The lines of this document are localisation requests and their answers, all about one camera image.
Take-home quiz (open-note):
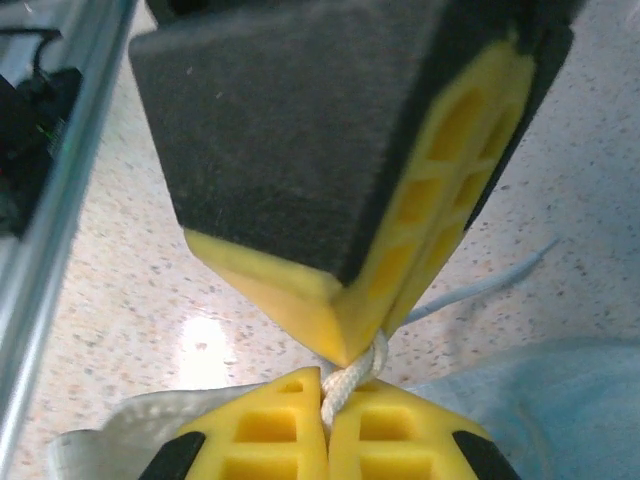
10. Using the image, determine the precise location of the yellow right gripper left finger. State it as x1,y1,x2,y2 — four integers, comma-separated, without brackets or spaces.
139,366,330,480

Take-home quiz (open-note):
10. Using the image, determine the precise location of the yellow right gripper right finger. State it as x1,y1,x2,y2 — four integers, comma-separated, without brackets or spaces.
328,379,522,480

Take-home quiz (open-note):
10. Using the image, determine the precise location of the white shoelace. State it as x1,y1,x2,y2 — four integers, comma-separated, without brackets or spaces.
319,238,561,439

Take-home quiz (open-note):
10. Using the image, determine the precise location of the white shoe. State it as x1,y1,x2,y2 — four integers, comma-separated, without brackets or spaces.
47,339,640,480

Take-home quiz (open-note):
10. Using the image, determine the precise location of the aluminium frame rail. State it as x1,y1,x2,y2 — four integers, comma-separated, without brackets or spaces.
0,0,139,454

